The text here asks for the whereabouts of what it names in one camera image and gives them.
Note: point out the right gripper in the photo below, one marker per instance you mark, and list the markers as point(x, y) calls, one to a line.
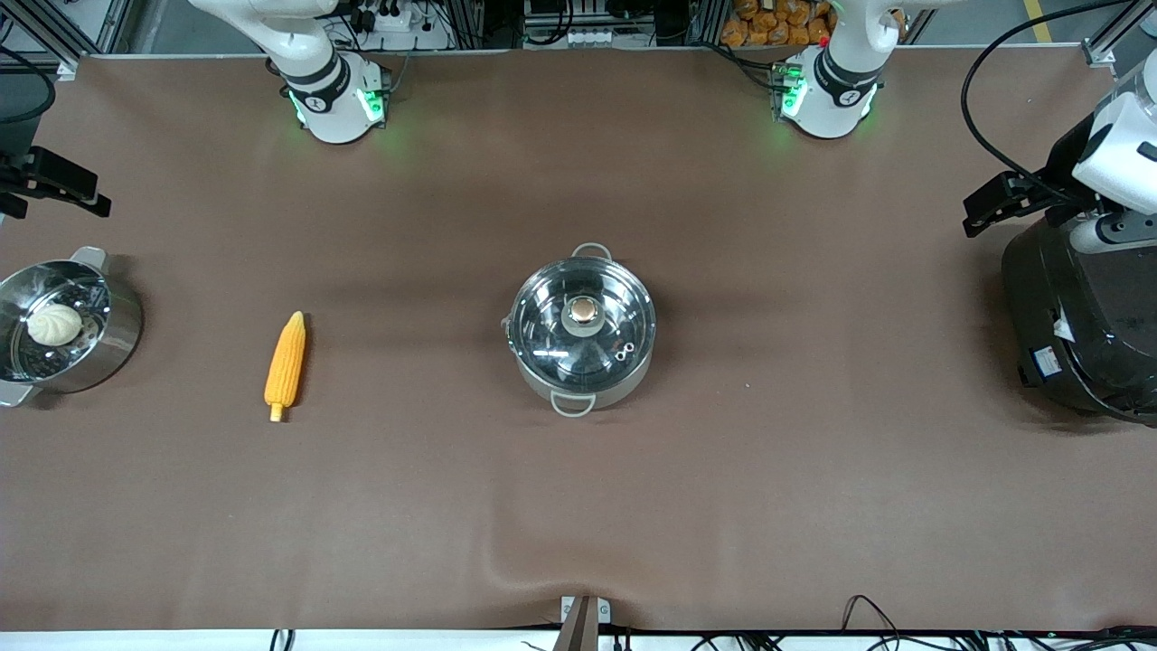
point(16, 167)

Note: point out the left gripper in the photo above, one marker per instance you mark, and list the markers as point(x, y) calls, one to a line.
point(1059, 170)

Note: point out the yellow corn cob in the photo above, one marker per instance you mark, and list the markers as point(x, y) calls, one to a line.
point(286, 362)

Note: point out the glass pot lid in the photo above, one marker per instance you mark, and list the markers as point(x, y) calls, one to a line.
point(542, 316)

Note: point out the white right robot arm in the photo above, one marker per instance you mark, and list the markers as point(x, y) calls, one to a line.
point(325, 90)

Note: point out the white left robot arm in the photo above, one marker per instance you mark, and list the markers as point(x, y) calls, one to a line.
point(832, 90)

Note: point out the steel steamer pot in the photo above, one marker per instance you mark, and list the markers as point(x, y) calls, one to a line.
point(113, 344)

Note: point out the stainless steel pot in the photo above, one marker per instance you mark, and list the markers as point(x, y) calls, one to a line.
point(578, 393)

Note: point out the white steamed bun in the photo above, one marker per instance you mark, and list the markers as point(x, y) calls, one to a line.
point(54, 324)

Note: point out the black rice cooker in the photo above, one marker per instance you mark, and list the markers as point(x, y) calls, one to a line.
point(1076, 325)

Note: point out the orange snack bag pile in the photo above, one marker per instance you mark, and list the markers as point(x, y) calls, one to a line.
point(773, 25)

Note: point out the white power strip with plugs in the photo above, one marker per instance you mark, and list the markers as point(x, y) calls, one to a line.
point(393, 16)

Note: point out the small white power strip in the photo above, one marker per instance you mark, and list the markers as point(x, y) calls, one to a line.
point(594, 38)

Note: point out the table cover cloth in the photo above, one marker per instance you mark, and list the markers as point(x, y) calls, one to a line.
point(362, 506)

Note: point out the aluminium frame profile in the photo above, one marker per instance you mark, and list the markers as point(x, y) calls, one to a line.
point(1121, 36)
point(63, 32)

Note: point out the metal table clamp bracket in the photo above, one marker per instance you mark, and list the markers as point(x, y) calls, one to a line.
point(583, 615)

